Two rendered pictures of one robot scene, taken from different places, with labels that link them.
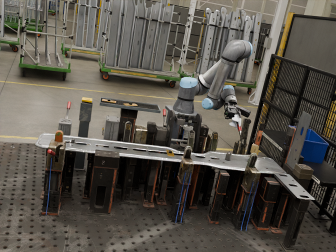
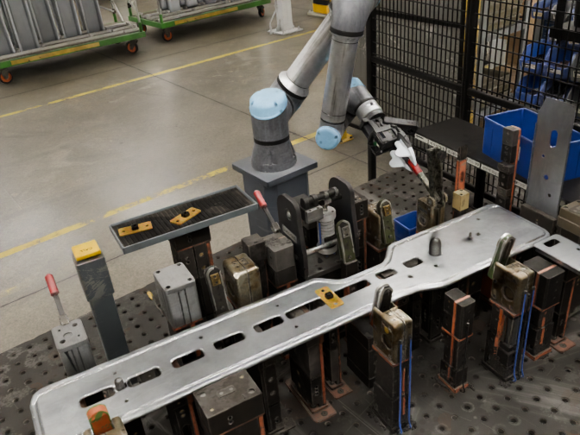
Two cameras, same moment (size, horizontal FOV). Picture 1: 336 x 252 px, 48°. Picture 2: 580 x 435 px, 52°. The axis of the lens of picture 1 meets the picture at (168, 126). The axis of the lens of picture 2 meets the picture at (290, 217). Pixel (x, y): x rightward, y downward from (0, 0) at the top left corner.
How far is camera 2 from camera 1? 0.95 m
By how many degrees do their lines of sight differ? 19
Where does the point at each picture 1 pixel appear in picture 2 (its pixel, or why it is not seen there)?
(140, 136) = (248, 285)
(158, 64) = (92, 19)
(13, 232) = not seen: outside the picture
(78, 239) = not seen: outside the picture
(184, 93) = (270, 130)
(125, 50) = (21, 15)
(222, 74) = (344, 68)
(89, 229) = not seen: outside the picture
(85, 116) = (99, 288)
